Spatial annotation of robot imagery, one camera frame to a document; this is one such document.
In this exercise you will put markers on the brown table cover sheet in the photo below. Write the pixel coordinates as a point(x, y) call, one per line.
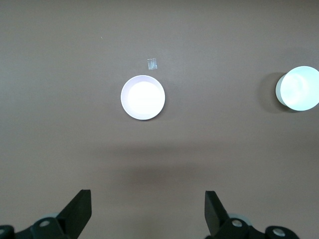
point(74, 99)

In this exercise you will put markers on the white plastic bowl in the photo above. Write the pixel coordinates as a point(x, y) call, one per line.
point(142, 97)
point(299, 88)

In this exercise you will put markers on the clear tape piece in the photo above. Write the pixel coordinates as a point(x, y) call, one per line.
point(152, 64)

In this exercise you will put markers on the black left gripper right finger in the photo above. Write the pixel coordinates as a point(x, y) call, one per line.
point(216, 219)

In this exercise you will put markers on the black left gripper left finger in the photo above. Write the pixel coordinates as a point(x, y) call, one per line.
point(72, 219)

